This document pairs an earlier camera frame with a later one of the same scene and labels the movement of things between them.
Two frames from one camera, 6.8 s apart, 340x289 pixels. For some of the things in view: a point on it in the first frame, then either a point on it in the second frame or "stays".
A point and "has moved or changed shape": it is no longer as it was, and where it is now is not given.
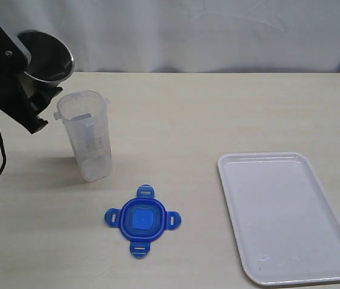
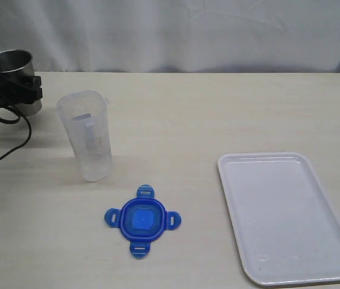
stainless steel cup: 52,62 has moved or changed shape
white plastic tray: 286,228 stays
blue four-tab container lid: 142,220 stays
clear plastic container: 85,114 stays
